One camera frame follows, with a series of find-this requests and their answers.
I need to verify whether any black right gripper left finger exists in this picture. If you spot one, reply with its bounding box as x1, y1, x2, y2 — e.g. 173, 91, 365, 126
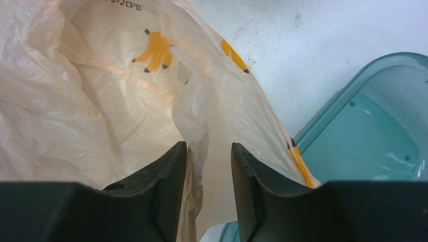
1, 141, 187, 241

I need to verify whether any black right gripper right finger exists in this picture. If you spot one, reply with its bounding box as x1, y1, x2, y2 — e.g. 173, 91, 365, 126
231, 143, 427, 241

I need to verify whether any orange translucent plastic grocery bag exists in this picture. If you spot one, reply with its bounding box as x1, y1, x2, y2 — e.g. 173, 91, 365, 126
1, 1, 319, 241

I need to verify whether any teal transparent plastic tub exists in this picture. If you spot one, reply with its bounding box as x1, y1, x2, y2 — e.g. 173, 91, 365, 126
220, 52, 427, 241

